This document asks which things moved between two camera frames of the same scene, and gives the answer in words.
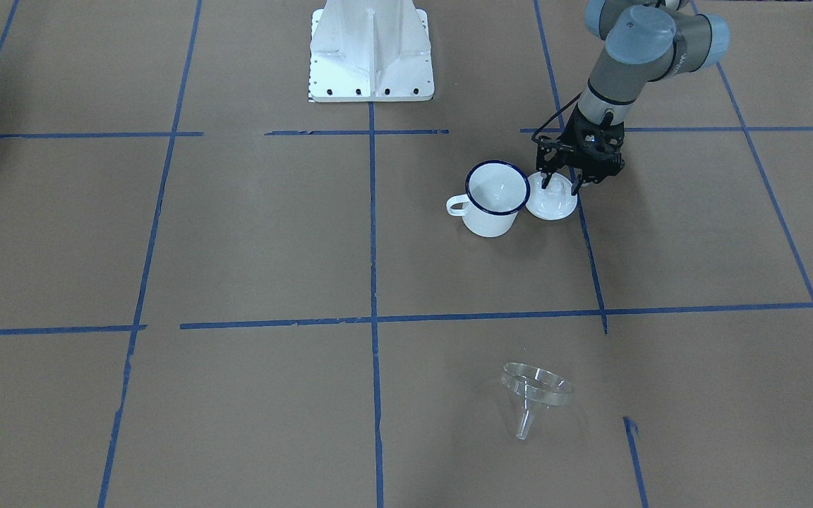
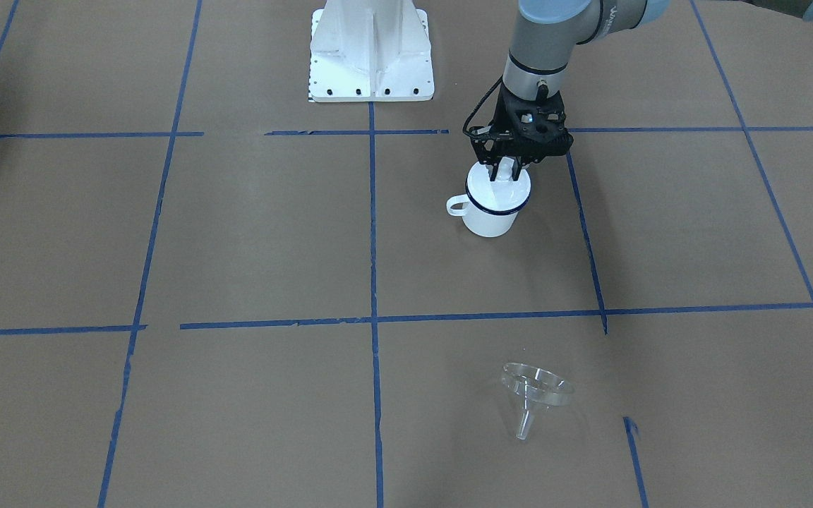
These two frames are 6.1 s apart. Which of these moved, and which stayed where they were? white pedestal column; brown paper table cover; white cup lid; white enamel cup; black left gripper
Moved: black left gripper; white cup lid
Stayed: brown paper table cover; white enamel cup; white pedestal column
